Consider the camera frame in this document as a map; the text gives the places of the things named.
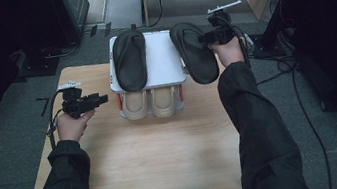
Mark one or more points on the person's right hand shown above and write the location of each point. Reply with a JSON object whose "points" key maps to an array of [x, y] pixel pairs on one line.
{"points": [[231, 53]]}

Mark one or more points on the person's left hand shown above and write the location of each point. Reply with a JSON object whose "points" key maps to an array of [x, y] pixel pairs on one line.
{"points": [[72, 127]]}

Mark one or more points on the black metal stand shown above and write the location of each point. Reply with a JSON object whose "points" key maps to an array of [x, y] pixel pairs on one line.
{"points": [[271, 43]]}

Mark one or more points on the cream clog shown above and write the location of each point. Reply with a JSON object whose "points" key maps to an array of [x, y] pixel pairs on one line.
{"points": [[135, 106], [164, 103]]}

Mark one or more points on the black flat stand base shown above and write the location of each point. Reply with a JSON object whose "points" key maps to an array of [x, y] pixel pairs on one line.
{"points": [[38, 68]]}

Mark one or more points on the black cabinet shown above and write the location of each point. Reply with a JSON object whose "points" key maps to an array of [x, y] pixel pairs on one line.
{"points": [[76, 7]]}

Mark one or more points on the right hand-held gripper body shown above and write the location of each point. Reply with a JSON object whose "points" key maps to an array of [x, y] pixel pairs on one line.
{"points": [[222, 29]]}

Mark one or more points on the white shoe rack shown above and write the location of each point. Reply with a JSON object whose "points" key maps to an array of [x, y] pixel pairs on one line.
{"points": [[163, 61]]}

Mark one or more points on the black sandal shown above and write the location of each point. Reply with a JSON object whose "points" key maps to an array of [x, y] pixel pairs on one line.
{"points": [[130, 63], [198, 59]]}

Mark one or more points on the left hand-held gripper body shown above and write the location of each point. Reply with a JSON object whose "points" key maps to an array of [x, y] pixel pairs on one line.
{"points": [[75, 103]]}

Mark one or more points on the black floor tape mark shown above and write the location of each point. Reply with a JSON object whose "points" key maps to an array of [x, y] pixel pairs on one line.
{"points": [[44, 104]]}

